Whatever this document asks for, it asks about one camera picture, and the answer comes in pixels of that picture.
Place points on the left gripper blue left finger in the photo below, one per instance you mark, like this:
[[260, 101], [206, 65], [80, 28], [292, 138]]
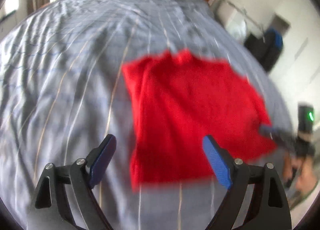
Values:
[[50, 207]]

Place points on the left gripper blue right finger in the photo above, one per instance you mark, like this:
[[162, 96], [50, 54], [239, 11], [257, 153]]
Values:
[[268, 208]]

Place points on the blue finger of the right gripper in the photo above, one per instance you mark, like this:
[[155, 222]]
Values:
[[281, 138]]

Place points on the red knit sweater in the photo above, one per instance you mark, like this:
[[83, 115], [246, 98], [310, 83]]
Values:
[[178, 99]]

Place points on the person right hand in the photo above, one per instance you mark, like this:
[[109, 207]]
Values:
[[306, 178]]

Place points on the white wardrobe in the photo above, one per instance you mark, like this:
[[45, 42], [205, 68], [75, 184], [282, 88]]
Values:
[[296, 73]]

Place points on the white bedside dresser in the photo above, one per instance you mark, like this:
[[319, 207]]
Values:
[[236, 21]]

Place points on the blue plaid bed duvet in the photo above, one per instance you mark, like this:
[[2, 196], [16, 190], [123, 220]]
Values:
[[62, 91]]

